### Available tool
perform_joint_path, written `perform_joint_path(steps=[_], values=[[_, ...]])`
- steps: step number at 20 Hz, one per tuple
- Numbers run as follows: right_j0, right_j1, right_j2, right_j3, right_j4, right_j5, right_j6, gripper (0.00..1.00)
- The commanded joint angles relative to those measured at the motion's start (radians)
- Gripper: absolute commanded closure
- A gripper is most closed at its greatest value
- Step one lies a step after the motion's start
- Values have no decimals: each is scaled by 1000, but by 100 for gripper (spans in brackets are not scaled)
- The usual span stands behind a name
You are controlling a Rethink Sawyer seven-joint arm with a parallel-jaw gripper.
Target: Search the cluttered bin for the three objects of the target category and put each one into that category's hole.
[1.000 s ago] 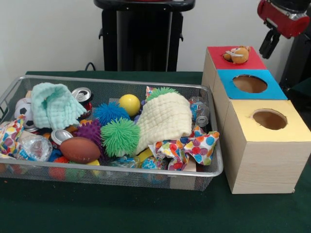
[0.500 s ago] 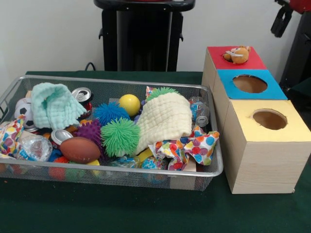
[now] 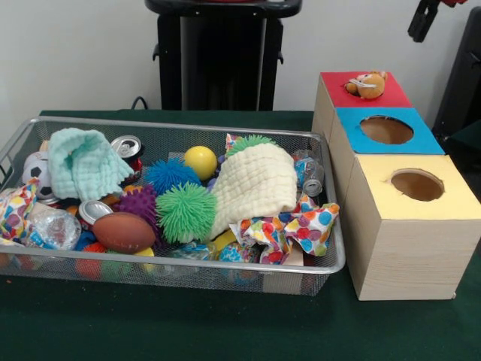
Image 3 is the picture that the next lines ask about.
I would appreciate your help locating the cream yellow waffle cloth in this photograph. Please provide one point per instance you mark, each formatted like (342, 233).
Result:
(255, 188)

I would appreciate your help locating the dark green table cloth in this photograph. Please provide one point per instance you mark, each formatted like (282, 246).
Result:
(225, 323)

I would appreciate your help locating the brown football toy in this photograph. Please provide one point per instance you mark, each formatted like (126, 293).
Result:
(124, 232)

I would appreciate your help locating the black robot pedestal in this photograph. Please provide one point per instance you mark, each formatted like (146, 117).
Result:
(218, 60)

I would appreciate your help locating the small peach animal toy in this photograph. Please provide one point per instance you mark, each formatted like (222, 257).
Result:
(368, 86)

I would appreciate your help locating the green spiky ball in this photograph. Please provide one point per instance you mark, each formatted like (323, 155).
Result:
(252, 143)

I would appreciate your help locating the blue fuzzy ball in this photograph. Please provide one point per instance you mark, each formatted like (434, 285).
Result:
(170, 174)

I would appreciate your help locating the black red drink can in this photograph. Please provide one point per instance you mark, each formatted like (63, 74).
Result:
(128, 148)

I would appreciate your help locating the large green fuzzy ball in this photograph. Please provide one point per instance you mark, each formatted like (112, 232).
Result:
(186, 213)

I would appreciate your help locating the mint green waffle cloth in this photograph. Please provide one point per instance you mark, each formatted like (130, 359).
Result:
(86, 165)

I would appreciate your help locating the small clear plastic bottle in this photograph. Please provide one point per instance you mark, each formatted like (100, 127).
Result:
(310, 174)

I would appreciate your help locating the black equipment stand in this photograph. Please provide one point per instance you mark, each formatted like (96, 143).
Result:
(462, 75)

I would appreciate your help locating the wooden box with three holes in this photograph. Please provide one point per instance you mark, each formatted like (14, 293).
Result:
(406, 241)

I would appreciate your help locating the clear mesh bin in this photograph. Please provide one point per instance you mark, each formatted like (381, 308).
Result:
(331, 248)

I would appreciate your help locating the yellow tennis ball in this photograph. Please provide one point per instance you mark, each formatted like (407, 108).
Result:
(201, 162)

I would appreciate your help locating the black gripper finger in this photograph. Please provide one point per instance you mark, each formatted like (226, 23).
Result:
(422, 20)

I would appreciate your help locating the blue globe ball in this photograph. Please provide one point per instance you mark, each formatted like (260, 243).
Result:
(239, 253)

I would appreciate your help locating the colourful patchwork fabric toy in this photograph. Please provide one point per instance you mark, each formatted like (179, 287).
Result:
(289, 229)

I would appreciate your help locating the colourful polka dot fabric toy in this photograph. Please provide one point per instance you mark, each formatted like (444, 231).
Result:
(16, 212)

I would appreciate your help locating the black white soccer ball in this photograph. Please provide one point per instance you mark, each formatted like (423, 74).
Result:
(35, 171)

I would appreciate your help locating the purple spiky ball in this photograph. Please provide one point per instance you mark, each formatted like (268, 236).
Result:
(137, 203)

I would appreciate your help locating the silver drink can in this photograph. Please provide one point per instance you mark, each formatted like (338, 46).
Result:
(94, 211)

